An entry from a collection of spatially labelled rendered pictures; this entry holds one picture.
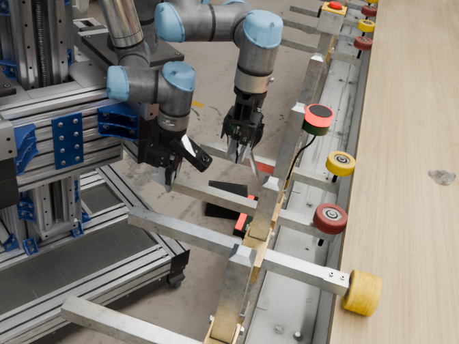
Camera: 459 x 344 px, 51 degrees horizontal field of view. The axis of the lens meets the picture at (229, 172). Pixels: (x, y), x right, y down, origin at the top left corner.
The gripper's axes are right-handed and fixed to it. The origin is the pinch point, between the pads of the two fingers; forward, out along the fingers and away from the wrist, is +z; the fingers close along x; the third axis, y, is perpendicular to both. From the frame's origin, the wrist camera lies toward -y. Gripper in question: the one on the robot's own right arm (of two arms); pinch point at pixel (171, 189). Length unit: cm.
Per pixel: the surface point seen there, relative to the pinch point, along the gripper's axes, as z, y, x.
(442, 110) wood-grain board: -10, -73, -76
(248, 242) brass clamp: -15.5, -24.7, 24.7
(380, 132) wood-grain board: -9, -52, -48
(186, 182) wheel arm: -3.8, -3.6, 0.0
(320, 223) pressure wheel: -8.2, -38.9, 3.4
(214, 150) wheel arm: 0.7, -4.5, -23.5
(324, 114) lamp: -33.3, -31.3, -2.9
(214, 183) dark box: 71, 6, -92
